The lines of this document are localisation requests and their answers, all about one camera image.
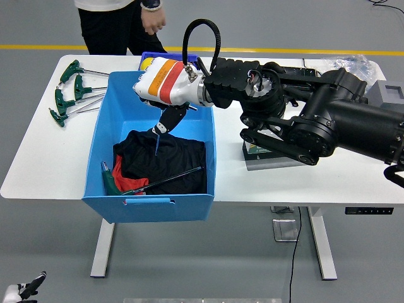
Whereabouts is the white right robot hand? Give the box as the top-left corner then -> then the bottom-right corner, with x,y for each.
132,57 -> 206,136

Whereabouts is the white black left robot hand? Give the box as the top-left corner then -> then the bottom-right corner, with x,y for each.
1,270 -> 47,303

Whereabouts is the person's left hand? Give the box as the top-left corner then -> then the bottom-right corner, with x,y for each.
140,6 -> 167,35

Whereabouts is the small green T-handle hex key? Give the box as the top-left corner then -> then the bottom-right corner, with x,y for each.
153,102 -> 199,157

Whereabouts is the large green T-handle hex key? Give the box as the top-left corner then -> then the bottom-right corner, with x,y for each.
100,160 -> 203,197

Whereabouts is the green metal hex key stand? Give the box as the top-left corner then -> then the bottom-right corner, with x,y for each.
242,140 -> 304,172

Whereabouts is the large blue plastic box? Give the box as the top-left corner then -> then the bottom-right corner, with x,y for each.
81,69 -> 217,224

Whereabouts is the grey square box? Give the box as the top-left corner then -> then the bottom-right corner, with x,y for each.
367,79 -> 404,110

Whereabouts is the small dark blue bin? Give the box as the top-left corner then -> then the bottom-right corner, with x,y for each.
138,52 -> 200,72

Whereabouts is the person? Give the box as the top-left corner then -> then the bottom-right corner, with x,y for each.
74,0 -> 168,56

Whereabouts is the black cloth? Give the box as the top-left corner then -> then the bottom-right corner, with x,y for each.
112,129 -> 208,196

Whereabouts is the white table leg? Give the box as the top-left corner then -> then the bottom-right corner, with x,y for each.
307,206 -> 338,281
90,219 -> 117,278

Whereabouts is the orange cloth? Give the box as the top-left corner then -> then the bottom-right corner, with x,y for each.
112,154 -> 150,190

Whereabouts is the clear plastic parts bag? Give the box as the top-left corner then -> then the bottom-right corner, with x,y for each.
321,53 -> 379,83

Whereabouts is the large metal floor plate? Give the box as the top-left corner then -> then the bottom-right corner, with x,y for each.
271,218 -> 300,242

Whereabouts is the black table control panel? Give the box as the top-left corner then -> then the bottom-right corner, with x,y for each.
344,206 -> 395,215

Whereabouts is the black looped floor cable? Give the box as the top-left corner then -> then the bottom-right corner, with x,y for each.
367,0 -> 404,15

